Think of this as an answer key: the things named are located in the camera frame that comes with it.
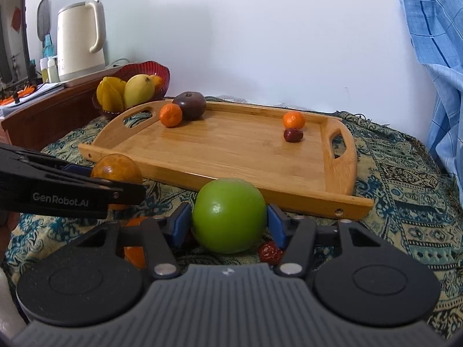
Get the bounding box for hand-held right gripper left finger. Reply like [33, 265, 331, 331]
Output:
[85, 202, 194, 279]

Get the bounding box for green apple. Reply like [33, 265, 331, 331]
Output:
[192, 178, 268, 254]

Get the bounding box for large mottled yellow orange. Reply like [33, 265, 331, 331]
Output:
[90, 154, 143, 210]

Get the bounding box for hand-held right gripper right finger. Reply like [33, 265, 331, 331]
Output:
[267, 204, 379, 279]

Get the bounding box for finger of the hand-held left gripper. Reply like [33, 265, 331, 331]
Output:
[0, 143, 93, 176]
[0, 169, 145, 208]

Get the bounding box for orange handled tool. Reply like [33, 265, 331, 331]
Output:
[0, 87, 34, 106]

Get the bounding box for wooden tray with handles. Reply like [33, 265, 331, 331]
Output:
[78, 98, 374, 221]

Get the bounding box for dark purple tomato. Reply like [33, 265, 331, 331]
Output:
[172, 91, 207, 121]

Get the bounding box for yellow starfruit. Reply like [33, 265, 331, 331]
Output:
[96, 77, 127, 112]

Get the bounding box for blue paisley blanket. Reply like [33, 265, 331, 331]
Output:
[0, 96, 463, 337]

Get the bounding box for grey round mesh object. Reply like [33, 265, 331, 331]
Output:
[37, 0, 50, 40]

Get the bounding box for red glass bowl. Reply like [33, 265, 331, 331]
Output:
[91, 61, 170, 118]

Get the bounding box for white electric kettle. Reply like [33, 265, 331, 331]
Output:
[57, 0, 106, 82]

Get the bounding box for brown wooden cabinet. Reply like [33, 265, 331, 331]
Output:
[0, 77, 120, 152]

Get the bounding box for yellow mango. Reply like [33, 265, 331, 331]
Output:
[124, 74, 155, 109]

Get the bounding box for blue checked cloth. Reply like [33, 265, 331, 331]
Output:
[396, 0, 463, 189]

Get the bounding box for stack of papers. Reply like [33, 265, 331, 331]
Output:
[0, 82, 66, 116]

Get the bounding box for white kettle cable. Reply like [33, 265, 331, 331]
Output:
[105, 58, 140, 70]

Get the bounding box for small orange mandarin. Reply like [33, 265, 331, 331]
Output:
[159, 103, 183, 128]
[124, 216, 147, 270]
[283, 111, 306, 130]

